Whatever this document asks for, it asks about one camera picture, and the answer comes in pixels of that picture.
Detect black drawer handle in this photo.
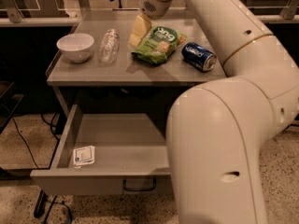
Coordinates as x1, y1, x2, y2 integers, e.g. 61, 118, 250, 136
122, 179, 157, 192

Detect green rice chip bag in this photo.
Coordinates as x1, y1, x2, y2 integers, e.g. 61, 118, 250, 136
132, 26, 188, 66

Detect white horizontal rail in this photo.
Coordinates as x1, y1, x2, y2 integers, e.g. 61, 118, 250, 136
0, 17, 80, 27

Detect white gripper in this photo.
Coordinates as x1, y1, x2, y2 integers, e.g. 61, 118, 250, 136
128, 0, 171, 47

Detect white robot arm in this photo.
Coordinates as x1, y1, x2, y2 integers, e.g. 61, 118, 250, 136
140, 0, 299, 224

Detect black side table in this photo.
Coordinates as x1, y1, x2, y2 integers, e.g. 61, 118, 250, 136
0, 81, 24, 133

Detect white tag card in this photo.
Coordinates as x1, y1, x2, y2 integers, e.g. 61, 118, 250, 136
73, 146, 95, 166

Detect black floor cable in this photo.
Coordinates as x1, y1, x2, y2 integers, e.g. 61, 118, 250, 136
0, 103, 41, 170

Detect white ceramic bowl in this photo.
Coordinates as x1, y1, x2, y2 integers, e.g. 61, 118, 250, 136
56, 33, 94, 63

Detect open grey top drawer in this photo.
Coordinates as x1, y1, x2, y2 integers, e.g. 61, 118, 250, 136
31, 105, 172, 195

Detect clear plastic bottle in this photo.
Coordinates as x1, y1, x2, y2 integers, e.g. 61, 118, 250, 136
98, 29, 120, 63

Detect blue pepsi can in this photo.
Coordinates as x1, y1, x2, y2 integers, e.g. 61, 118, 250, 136
181, 42, 217, 72

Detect grey metal cabinet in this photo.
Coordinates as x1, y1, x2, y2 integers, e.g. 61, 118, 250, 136
47, 9, 225, 112

